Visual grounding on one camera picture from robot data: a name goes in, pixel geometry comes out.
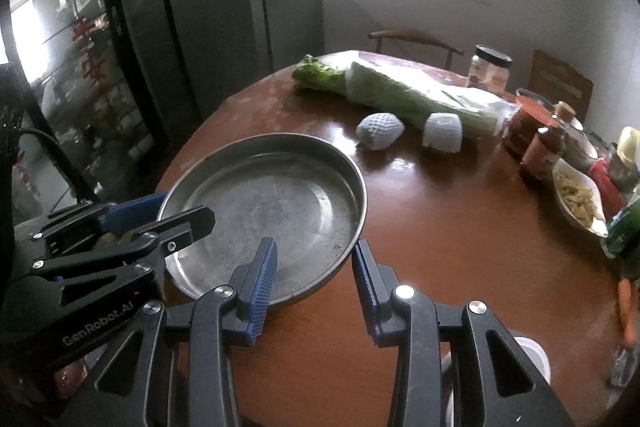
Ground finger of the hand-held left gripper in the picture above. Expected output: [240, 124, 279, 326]
[30, 205, 217, 280]
[14, 193, 170, 258]

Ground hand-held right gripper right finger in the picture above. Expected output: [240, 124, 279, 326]
[351, 238, 576, 427]

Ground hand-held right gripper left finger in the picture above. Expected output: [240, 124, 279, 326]
[55, 237, 279, 427]

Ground round metal pan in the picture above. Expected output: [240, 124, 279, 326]
[156, 133, 368, 308]

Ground glass-door cabinet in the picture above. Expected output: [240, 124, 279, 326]
[0, 0, 171, 228]

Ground fruit in white foam net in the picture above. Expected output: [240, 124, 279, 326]
[421, 112, 463, 154]
[356, 113, 406, 152]

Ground green leaf lettuce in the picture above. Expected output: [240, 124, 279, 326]
[291, 54, 351, 95]

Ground plastic-wrapped napa cabbage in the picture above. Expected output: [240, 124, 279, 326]
[345, 59, 518, 138]

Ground grey refrigerator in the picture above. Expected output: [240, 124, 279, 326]
[115, 0, 273, 132]

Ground orange-labelled sauce jar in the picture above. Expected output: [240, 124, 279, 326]
[520, 126, 566, 182]

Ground red chili sauce jar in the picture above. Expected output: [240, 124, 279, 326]
[502, 102, 548, 158]

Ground white dish of food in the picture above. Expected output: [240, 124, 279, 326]
[551, 157, 610, 238]

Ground clear jar with black lid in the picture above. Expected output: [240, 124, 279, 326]
[467, 44, 514, 95]

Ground small grey bowl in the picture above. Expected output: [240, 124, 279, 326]
[567, 119, 601, 172]

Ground carrot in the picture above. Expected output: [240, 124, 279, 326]
[616, 279, 638, 348]

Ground curved wooden chair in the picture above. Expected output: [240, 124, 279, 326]
[368, 29, 466, 70]

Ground red box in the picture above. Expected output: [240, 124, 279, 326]
[587, 158, 626, 208]

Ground metal peeler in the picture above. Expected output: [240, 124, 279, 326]
[607, 344, 636, 390]

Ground green plastic bottle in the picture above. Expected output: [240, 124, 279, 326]
[600, 197, 640, 260]

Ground cork-capped glass bottle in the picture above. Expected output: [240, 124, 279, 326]
[552, 101, 578, 142]

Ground flat-backed wooden chair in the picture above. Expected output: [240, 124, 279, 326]
[528, 49, 595, 122]

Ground pale yellow capped container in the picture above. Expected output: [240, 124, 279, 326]
[616, 126, 640, 162]

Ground black cable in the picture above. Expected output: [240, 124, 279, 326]
[20, 127, 101, 202]

